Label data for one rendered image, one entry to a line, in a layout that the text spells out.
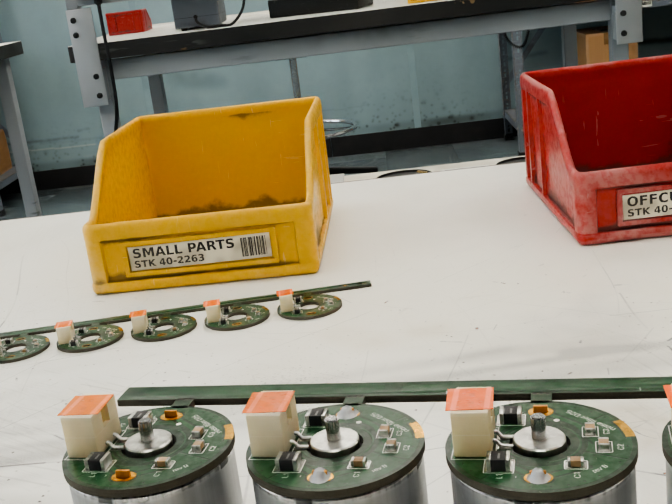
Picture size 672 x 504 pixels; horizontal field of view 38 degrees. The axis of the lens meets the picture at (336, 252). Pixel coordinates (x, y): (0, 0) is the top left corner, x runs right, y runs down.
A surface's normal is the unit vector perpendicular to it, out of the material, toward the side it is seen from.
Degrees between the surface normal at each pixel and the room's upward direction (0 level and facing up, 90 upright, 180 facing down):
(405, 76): 90
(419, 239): 0
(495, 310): 0
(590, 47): 90
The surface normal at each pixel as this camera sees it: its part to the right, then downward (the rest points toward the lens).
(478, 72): -0.02, 0.29
